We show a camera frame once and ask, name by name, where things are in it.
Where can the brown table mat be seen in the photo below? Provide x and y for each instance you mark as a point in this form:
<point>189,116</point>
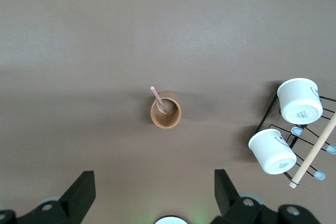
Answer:
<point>105,51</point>

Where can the brown cylindrical holder cup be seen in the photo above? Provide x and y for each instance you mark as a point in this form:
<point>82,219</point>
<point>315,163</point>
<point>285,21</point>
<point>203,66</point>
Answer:
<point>168,123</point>

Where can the white cup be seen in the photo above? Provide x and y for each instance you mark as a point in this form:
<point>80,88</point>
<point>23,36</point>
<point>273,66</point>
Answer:
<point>270,150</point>
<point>296,98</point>

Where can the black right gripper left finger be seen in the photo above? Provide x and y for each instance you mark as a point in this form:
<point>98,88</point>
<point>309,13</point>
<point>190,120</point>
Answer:
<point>68,203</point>

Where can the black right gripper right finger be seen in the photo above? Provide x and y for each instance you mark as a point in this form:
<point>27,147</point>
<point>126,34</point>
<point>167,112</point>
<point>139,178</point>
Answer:
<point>236,208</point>

